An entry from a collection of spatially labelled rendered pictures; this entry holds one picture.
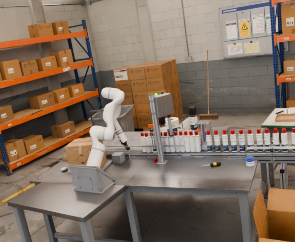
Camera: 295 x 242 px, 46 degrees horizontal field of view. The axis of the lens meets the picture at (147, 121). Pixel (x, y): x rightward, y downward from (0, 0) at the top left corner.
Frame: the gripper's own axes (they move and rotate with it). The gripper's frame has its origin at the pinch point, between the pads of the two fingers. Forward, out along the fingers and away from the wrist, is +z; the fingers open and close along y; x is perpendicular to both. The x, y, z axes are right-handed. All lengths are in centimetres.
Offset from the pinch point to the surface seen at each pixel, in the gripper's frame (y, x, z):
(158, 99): -17, -65, -31
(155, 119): -17, -53, -15
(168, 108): -9, -66, -19
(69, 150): -46, 29, -25
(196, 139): -2, -75, 20
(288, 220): -125, -152, 52
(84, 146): -44, 14, -22
